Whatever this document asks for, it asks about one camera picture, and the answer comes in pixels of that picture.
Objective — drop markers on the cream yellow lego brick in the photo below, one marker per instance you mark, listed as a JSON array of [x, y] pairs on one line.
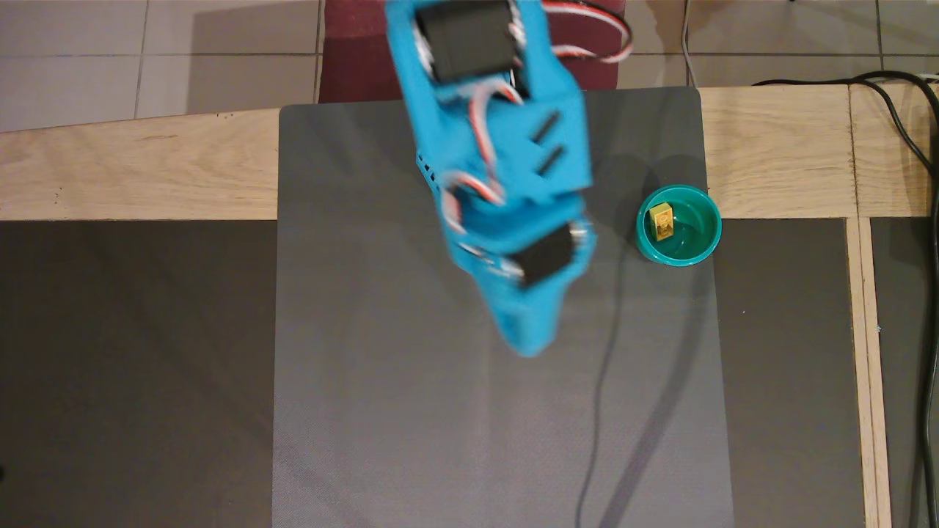
[[662, 221]]

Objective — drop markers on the grey rubber mat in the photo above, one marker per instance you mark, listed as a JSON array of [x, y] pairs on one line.
[[367, 367]]

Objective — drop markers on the dark red floor mat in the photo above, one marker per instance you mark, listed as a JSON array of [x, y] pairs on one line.
[[352, 51]]

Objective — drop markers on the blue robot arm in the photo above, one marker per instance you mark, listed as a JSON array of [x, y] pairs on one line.
[[513, 169]]

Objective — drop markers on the green plastic cup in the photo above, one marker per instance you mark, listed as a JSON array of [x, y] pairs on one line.
[[697, 235]]

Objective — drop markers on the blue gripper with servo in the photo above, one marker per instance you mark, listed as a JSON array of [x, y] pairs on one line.
[[541, 262]]

